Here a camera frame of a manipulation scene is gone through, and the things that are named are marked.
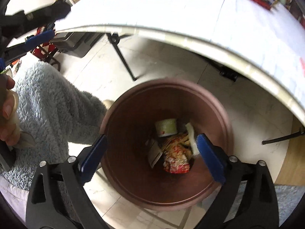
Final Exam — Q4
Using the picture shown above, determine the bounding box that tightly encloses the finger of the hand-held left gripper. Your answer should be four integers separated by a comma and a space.
0, 30, 56, 64
0, 0, 72, 40

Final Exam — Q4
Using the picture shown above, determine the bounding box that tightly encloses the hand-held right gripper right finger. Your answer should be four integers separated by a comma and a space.
195, 134, 279, 229

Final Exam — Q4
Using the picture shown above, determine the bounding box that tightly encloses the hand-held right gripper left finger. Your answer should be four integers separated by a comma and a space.
25, 135, 110, 229

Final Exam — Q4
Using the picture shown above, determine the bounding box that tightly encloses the red snack wrapper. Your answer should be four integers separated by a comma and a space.
163, 134, 191, 173

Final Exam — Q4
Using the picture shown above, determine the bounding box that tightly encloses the brown round trash bin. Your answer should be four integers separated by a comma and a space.
100, 77, 234, 211

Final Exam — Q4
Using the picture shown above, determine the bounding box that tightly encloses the person's left hand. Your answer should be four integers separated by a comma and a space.
0, 75, 21, 146

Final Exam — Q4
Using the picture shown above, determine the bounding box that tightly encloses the red checked cloth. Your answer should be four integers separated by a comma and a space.
32, 27, 60, 64

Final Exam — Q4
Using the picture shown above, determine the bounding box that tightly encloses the black case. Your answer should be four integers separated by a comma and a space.
54, 31, 105, 58

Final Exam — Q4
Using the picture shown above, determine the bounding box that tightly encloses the cream paper cup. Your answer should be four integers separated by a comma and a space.
155, 119, 178, 137

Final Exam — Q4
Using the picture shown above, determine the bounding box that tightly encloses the grey cardboard piece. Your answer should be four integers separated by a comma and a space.
147, 138, 163, 168

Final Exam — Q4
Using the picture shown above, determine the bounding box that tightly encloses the person's left leg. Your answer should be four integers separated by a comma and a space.
0, 61, 109, 229

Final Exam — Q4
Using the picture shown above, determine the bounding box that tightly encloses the person's leg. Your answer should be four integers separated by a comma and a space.
0, 61, 109, 229
238, 182, 303, 229

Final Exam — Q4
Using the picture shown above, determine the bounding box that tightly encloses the black table leg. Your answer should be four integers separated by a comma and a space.
262, 129, 305, 146
106, 32, 137, 81

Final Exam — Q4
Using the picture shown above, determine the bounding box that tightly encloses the wooden cabinet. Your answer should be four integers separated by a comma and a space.
274, 117, 305, 186

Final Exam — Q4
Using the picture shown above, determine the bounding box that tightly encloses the person's right leg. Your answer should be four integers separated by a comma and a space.
238, 182, 303, 229

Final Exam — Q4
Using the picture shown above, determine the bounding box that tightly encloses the blue plaid strawberry tablecloth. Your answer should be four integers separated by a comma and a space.
55, 0, 305, 115

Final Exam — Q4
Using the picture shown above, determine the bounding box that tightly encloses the red flat item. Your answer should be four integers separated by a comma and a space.
249, 0, 273, 10

